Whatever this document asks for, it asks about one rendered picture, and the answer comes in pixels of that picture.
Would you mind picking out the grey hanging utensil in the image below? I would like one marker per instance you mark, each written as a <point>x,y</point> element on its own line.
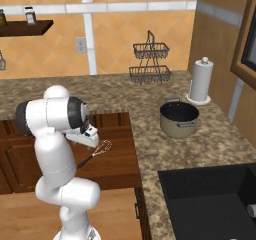
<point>2,62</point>

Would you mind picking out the wooden framed wall cabinet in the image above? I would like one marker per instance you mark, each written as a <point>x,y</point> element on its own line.
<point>246,37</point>

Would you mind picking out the grey wall outlet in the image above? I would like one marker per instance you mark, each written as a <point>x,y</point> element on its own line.
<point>80,45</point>

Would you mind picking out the white paper towel roll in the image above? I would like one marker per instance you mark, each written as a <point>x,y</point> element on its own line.
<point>200,81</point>

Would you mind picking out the dark green spice jar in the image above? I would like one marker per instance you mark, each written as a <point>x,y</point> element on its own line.
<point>2,17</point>

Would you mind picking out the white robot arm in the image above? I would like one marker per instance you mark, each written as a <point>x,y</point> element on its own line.
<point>55,157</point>

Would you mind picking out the beige pot with black interior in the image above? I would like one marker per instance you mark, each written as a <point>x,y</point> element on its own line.
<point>178,120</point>

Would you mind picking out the dark wooden wall shelf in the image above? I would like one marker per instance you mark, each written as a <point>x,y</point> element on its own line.
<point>23,27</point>

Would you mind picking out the brown wooden cabinet run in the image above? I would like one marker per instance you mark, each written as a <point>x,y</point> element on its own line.
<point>16,154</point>

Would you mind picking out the black sink basin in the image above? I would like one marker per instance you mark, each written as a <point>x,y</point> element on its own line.
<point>213,204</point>

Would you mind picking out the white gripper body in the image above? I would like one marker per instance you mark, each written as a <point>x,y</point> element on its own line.
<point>82,138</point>

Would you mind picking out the white spice jar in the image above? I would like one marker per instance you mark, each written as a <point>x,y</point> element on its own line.
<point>30,16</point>

